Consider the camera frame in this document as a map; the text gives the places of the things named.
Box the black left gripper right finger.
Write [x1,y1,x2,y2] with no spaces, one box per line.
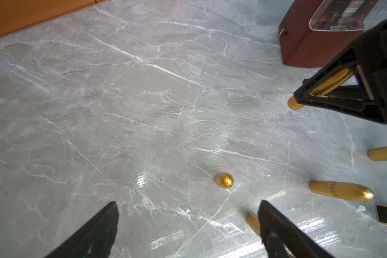
[258,200,332,258]

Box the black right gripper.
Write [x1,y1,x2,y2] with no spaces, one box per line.
[293,19,387,124]

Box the dark red wooden metronome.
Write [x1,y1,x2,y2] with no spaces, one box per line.
[278,0,386,68]

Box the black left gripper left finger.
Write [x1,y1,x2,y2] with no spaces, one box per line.
[46,201,119,258]

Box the gold bullet lipstick standing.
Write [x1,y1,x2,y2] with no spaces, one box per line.
[214,173,234,189]

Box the gold bullet lipstick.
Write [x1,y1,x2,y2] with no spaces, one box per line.
[367,146,387,161]
[287,68,355,112]
[246,213,261,237]
[214,173,234,189]
[309,181,374,202]

